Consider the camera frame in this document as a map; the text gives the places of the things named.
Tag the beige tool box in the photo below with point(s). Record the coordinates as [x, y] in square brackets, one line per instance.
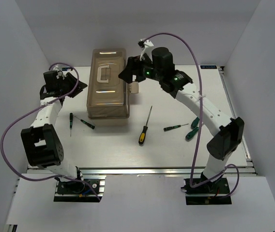
[108, 98]

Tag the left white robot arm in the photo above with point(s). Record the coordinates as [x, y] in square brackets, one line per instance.
[42, 145]

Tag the aluminium table frame rail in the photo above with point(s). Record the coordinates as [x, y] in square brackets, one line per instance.
[117, 147]

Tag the yellow-black screwdriver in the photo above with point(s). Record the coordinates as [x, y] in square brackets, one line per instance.
[142, 136]

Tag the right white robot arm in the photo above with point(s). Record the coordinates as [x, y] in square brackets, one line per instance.
[227, 132]

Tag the small green-black precision screwdriver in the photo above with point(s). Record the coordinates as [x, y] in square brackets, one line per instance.
[86, 123]

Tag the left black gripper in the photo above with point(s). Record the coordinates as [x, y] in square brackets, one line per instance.
[70, 78]

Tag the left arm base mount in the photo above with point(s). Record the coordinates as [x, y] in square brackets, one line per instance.
[76, 192]

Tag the green handle screwdriver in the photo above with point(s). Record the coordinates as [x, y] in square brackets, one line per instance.
[194, 123]
[192, 133]

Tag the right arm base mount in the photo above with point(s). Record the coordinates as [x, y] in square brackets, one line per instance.
[211, 193]

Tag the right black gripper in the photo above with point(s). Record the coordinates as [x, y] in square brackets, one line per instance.
[133, 67]

